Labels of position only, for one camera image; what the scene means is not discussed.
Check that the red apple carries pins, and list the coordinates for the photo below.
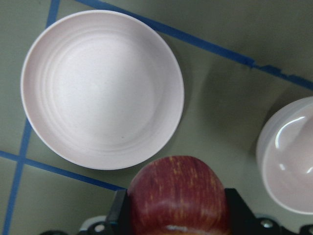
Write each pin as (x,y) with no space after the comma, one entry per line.
(178,195)

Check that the pink plate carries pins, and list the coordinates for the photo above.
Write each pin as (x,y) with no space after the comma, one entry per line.
(102,89)

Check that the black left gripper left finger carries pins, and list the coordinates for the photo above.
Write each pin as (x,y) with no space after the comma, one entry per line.
(118,219)

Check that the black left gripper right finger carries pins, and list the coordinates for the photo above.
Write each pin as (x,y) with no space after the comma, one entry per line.
(242,219)

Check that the pink bowl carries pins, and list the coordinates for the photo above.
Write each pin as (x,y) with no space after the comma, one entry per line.
(284,154)

